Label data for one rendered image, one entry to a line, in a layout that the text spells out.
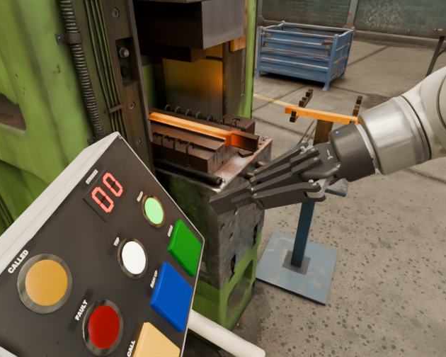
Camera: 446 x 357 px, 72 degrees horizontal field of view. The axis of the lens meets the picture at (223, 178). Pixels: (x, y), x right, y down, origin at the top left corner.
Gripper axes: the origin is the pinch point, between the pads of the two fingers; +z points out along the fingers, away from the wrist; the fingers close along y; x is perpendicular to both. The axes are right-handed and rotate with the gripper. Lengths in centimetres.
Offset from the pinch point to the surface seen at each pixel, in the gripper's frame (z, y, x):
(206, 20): -2.6, 36.6, 21.9
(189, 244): 12.5, 0.6, -6.2
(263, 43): 17, 455, -62
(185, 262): 12.5, -3.4, -6.4
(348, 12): -166, 824, -163
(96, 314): 12.9, -19.7, 5.2
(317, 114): -16, 72, -26
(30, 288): 12.9, -21.6, 13.1
